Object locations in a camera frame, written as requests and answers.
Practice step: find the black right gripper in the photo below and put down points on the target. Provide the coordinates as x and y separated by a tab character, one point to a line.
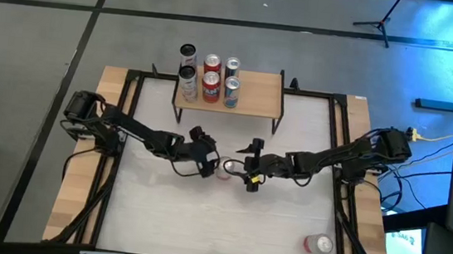
268	166

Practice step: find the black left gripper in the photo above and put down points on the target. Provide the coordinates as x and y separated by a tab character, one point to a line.
203	155

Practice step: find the pink soda can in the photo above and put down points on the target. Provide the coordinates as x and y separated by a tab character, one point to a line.
226	168
318	244

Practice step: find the red Fanta can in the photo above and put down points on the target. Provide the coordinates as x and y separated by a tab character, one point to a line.
212	62
211	87

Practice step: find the silver blue Red Bull can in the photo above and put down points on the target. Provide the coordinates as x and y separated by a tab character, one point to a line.
232	92
232	66

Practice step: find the white Celsius can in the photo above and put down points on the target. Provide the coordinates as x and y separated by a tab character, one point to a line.
188	83
188	51

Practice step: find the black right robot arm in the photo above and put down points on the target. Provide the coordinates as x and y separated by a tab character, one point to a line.
353	151

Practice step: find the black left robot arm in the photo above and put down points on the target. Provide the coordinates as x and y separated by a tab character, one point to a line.
134	130

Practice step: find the black tripod stand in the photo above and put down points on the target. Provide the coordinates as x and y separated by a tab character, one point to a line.
381	24

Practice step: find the wooden shelf with black frame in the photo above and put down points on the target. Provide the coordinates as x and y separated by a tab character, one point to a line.
258	97

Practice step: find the black table frame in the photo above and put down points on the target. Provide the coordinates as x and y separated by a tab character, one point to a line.
134	93

